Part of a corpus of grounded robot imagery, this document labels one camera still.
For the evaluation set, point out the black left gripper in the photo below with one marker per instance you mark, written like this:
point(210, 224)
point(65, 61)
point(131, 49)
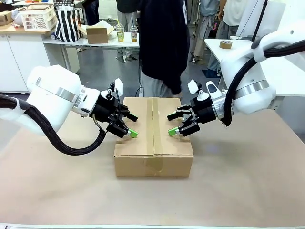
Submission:
point(106, 108)

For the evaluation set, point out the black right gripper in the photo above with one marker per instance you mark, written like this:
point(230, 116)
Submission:
point(203, 111)

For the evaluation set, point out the large brown cardboard box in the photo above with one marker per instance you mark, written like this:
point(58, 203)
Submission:
point(133, 164)

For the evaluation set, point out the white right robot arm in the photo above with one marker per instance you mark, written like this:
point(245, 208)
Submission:
point(250, 78)

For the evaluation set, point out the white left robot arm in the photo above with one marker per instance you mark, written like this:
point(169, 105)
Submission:
point(52, 95)

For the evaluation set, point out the small open cardboard box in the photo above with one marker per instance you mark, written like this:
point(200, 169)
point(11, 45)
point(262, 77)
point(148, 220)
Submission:
point(96, 35)

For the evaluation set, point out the white rounded-corner table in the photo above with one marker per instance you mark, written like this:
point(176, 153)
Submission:
point(214, 55)

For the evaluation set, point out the person in dark hoodie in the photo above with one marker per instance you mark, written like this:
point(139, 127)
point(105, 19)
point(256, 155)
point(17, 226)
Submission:
point(162, 47)

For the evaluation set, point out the white table with cups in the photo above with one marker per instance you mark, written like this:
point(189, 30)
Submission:
point(107, 45)

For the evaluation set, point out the brown tape roll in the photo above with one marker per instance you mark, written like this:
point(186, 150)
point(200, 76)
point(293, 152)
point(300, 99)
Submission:
point(226, 44)

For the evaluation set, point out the plastic cup with green drink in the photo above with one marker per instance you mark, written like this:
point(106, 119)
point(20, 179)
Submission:
point(120, 34)

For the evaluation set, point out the plastic cup with orange drink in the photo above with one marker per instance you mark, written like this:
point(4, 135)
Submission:
point(134, 34)

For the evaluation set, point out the bystander in khaki pants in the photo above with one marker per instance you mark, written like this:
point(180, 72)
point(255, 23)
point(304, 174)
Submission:
point(205, 28)

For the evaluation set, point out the bystander in light grey pants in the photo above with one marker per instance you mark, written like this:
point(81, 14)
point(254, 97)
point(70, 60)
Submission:
point(126, 19)

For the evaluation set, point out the black white striped bag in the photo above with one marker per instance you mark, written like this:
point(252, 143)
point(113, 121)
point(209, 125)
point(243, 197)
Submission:
point(68, 26)

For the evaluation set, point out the bystander in dark clothes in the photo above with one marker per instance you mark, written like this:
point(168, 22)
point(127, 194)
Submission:
point(91, 12)

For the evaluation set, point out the bystander in white shirt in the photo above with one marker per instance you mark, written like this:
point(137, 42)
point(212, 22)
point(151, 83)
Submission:
point(234, 12)

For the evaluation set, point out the white plastic basket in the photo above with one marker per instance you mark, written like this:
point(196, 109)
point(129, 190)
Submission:
point(38, 20)

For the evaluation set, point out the small brown carton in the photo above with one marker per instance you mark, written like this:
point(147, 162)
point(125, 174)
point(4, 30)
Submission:
point(5, 17)

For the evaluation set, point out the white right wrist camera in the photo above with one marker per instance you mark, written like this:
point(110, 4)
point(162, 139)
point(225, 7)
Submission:
point(191, 87)

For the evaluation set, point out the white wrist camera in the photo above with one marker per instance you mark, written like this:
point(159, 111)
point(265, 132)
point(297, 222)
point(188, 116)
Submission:
point(119, 86)
point(191, 87)

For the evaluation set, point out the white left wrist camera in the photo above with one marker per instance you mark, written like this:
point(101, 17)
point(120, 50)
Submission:
point(119, 86)

